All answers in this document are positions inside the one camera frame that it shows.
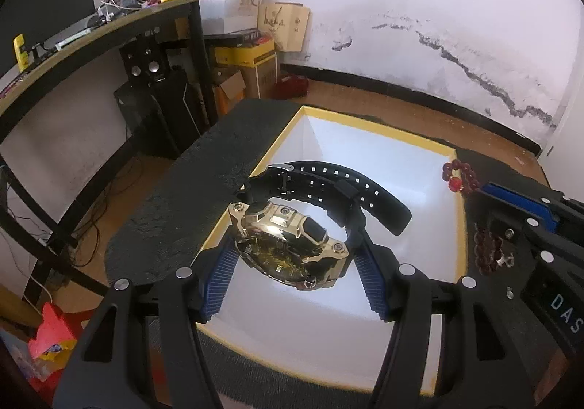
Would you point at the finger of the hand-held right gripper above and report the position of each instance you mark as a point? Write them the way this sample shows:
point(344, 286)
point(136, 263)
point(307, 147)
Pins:
point(561, 249)
point(520, 203)

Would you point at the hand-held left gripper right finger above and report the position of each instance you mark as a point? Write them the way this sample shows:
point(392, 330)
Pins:
point(370, 283)

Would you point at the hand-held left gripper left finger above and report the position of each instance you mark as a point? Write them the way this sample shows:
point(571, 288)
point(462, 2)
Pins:
point(219, 281)

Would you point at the yellow box white interior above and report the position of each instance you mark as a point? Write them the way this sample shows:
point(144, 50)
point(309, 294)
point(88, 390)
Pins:
point(388, 153)

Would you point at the black embossed table mat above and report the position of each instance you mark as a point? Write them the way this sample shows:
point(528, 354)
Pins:
point(182, 208)

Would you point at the black computer tower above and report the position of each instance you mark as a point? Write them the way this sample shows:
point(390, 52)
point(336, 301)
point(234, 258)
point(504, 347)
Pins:
point(164, 112)

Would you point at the open brown cardboard box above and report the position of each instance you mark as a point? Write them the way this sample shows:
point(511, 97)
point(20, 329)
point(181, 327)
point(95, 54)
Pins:
point(228, 91)

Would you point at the dark red bag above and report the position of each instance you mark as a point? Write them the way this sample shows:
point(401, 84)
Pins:
point(292, 87)

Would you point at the yellow cardboard box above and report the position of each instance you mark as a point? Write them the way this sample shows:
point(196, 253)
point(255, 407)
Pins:
point(246, 54)

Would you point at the flat black box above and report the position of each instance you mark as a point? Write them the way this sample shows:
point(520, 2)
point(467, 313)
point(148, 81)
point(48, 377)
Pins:
point(232, 38)

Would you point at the brown paper bag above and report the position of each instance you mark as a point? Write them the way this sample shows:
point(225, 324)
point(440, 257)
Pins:
point(285, 28)

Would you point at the white paper bag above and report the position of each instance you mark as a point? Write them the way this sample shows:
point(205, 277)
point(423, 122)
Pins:
point(228, 2)

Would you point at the yellow handheld tool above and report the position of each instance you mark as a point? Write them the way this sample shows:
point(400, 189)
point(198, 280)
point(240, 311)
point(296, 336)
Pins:
point(20, 50)

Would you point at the black flat monitor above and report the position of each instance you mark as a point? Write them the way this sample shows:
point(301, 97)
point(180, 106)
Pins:
point(45, 2)

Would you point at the wooden desk black frame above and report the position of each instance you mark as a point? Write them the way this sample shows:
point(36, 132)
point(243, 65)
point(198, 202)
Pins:
point(91, 37)

